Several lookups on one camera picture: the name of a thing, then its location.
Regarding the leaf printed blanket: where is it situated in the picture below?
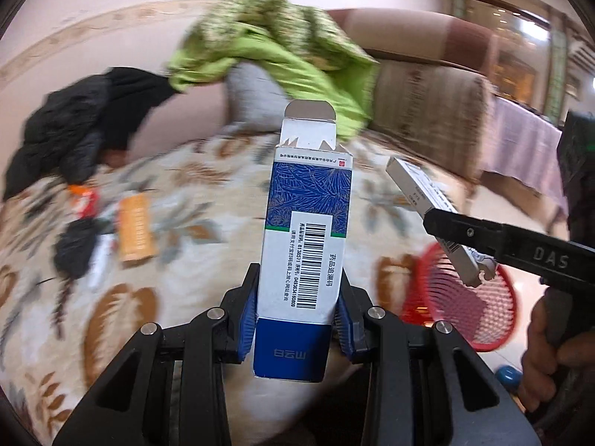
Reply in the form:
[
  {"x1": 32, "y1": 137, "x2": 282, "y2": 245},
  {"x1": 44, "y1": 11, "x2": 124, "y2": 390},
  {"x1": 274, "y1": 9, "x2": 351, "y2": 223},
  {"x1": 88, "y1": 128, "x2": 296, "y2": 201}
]
[{"x1": 0, "y1": 130, "x2": 470, "y2": 446}]

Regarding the blue ball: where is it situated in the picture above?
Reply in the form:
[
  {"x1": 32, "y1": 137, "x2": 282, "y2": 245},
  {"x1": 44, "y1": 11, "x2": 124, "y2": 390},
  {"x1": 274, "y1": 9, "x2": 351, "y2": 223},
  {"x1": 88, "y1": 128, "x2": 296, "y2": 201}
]
[{"x1": 495, "y1": 366, "x2": 522, "y2": 388}]

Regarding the orange wrapper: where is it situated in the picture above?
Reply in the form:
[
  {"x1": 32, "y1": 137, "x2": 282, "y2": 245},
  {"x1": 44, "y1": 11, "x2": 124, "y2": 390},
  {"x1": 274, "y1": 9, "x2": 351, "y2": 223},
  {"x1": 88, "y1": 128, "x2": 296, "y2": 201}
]
[{"x1": 69, "y1": 185, "x2": 99, "y2": 219}]

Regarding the black puffer jacket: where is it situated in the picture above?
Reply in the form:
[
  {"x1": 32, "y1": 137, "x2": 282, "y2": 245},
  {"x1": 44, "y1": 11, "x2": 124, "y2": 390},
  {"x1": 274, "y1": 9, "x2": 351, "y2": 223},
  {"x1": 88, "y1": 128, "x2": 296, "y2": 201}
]
[{"x1": 2, "y1": 74, "x2": 112, "y2": 200}]

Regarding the lavender tablecloth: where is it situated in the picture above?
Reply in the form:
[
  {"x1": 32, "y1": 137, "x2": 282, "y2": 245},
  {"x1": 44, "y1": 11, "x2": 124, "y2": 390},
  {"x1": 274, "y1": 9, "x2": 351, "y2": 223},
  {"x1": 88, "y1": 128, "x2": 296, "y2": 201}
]
[{"x1": 479, "y1": 97, "x2": 570, "y2": 233}]

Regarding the black cloth item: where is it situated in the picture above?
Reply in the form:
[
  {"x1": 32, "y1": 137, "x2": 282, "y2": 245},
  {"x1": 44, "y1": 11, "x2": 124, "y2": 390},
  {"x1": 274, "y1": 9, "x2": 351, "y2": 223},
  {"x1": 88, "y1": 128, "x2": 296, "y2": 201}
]
[{"x1": 55, "y1": 218, "x2": 105, "y2": 276}]

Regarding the striped brown sofa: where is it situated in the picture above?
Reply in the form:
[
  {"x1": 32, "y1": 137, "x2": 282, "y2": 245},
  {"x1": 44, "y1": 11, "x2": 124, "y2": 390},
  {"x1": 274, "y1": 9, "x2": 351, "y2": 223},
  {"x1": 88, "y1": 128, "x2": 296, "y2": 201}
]
[{"x1": 325, "y1": 8, "x2": 500, "y2": 187}]

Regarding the orange box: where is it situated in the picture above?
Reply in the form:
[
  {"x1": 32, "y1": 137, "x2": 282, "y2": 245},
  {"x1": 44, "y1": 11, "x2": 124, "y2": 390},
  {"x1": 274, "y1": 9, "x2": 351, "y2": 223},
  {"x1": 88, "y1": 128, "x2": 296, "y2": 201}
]
[{"x1": 116, "y1": 195, "x2": 156, "y2": 262}]

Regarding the slim white box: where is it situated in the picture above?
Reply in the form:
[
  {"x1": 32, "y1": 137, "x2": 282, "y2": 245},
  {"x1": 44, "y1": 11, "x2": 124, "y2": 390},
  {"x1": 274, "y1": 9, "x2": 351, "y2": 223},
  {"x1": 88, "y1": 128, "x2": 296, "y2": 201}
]
[{"x1": 386, "y1": 157, "x2": 500, "y2": 288}]

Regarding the blue and white carton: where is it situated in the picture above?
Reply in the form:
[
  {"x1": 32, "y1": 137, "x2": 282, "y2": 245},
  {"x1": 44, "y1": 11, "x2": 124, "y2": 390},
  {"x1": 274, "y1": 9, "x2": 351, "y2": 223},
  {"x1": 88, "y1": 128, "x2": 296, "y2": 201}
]
[{"x1": 252, "y1": 100, "x2": 354, "y2": 383}]

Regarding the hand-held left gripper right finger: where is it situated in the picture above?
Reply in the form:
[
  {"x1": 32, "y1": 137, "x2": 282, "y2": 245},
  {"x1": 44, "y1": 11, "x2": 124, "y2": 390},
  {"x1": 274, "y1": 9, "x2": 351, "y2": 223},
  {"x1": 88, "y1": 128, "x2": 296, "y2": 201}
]
[{"x1": 332, "y1": 272, "x2": 542, "y2": 446}]

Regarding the black cloth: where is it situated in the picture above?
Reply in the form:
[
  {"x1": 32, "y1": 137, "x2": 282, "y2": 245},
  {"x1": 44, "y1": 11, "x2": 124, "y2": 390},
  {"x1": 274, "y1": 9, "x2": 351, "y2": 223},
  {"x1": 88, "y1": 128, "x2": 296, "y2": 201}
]
[{"x1": 100, "y1": 67, "x2": 175, "y2": 149}]

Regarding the grey quilted pillow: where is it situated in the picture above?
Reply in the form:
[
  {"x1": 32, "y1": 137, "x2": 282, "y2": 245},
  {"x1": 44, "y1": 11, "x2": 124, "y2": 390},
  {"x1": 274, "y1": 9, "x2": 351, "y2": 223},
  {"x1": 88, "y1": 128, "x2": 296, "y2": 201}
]
[{"x1": 225, "y1": 62, "x2": 303, "y2": 133}]

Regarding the person's right hand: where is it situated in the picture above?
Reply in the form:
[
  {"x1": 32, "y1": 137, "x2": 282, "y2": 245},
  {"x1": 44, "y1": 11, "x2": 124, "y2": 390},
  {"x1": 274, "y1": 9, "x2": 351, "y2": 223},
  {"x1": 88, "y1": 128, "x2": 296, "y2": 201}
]
[{"x1": 521, "y1": 295, "x2": 595, "y2": 410}]

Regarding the green quilt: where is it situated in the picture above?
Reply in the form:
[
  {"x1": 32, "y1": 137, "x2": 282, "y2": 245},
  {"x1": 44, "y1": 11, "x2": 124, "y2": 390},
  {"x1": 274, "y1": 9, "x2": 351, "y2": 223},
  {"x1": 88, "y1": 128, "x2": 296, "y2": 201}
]
[{"x1": 167, "y1": 0, "x2": 379, "y2": 140}]

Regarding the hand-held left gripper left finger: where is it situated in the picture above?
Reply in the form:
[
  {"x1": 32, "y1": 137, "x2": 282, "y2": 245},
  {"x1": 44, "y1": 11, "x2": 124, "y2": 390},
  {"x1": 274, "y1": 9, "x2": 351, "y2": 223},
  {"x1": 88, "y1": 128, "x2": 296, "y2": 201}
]
[{"x1": 52, "y1": 262, "x2": 261, "y2": 446}]

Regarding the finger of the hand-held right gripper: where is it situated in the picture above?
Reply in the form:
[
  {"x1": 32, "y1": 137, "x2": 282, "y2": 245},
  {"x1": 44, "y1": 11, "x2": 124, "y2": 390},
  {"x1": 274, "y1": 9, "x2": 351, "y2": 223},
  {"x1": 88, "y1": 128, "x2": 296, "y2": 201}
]
[{"x1": 425, "y1": 208, "x2": 505, "y2": 263}]

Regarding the glass partition window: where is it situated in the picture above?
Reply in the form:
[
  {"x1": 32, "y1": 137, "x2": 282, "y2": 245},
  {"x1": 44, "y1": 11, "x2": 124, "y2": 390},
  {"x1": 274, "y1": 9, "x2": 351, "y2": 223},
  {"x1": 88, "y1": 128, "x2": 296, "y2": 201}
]
[{"x1": 465, "y1": 0, "x2": 565, "y2": 117}]

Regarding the red plastic basket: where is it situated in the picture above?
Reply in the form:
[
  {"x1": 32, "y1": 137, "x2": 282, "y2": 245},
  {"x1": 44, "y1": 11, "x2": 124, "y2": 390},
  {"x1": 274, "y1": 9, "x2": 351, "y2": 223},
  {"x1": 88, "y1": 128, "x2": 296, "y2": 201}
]
[{"x1": 401, "y1": 242, "x2": 518, "y2": 353}]

